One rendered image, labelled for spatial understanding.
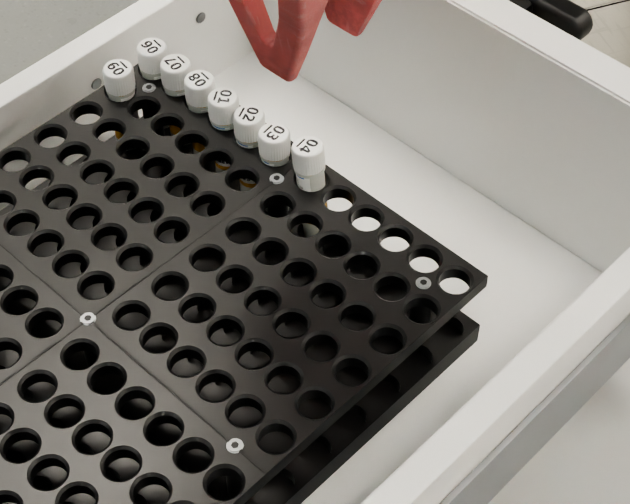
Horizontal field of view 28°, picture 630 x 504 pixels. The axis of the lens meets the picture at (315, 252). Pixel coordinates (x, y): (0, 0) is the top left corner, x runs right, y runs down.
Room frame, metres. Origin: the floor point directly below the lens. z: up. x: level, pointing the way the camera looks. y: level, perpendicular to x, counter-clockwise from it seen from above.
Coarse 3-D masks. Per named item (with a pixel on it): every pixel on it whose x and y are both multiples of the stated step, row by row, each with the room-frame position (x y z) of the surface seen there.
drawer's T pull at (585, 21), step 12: (516, 0) 0.42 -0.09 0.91; (528, 0) 0.42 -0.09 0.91; (540, 0) 0.42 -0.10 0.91; (552, 0) 0.42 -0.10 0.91; (564, 0) 0.42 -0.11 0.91; (540, 12) 0.42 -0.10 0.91; (552, 12) 0.41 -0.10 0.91; (564, 12) 0.41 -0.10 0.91; (576, 12) 0.41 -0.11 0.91; (588, 12) 0.41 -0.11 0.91; (552, 24) 0.41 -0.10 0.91; (564, 24) 0.41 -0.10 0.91; (576, 24) 0.41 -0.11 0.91; (588, 24) 0.41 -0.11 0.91; (576, 36) 0.41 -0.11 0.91
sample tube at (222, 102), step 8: (224, 88) 0.37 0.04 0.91; (208, 96) 0.36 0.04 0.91; (216, 96) 0.36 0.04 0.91; (224, 96) 0.36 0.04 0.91; (232, 96) 0.36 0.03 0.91; (208, 104) 0.36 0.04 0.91; (216, 104) 0.36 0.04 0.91; (224, 104) 0.36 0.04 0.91; (232, 104) 0.36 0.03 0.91; (208, 112) 0.36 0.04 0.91; (216, 112) 0.36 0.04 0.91; (224, 112) 0.36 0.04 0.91; (232, 112) 0.36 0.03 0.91; (216, 120) 0.36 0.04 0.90; (224, 120) 0.36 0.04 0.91; (232, 120) 0.36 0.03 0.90; (216, 128) 0.36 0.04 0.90; (224, 128) 0.36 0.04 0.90; (232, 128) 0.36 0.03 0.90; (216, 160) 0.36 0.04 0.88; (216, 168) 0.36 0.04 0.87; (224, 168) 0.36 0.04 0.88
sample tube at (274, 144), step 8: (264, 128) 0.34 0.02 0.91; (272, 128) 0.34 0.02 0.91; (280, 128) 0.34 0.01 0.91; (264, 136) 0.34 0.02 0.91; (272, 136) 0.34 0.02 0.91; (280, 136) 0.34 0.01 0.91; (288, 136) 0.34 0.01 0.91; (264, 144) 0.34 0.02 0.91; (272, 144) 0.34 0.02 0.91; (280, 144) 0.34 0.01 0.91; (288, 144) 0.34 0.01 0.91; (264, 152) 0.34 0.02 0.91; (272, 152) 0.34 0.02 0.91; (280, 152) 0.34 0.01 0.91; (288, 152) 0.34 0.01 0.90; (264, 160) 0.34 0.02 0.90; (272, 160) 0.34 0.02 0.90; (280, 160) 0.34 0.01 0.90; (288, 160) 0.34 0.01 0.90; (288, 208) 0.34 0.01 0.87
